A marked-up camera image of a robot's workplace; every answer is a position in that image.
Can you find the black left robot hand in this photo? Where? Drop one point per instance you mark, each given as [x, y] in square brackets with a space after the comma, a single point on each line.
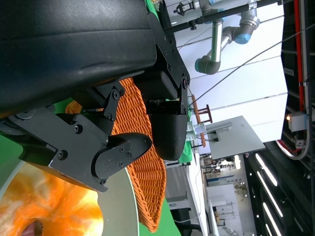
[73, 49]

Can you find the grey round bowl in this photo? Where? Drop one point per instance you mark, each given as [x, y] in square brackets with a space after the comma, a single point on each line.
[120, 196]

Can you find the orange white swirl bread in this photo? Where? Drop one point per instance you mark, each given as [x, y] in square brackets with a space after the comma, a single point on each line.
[61, 204]

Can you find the grey background robot arm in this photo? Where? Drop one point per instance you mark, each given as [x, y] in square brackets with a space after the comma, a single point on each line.
[216, 41]

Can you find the orange wicker basket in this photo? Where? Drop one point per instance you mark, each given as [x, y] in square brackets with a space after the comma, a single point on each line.
[147, 182]

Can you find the brown wooden stool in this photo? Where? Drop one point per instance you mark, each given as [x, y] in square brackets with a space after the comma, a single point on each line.
[196, 108]

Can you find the grey flat board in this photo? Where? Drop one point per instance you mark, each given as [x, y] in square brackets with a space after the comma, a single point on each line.
[238, 137]

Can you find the green tablecloth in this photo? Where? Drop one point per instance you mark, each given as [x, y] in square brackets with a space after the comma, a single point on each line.
[169, 221]

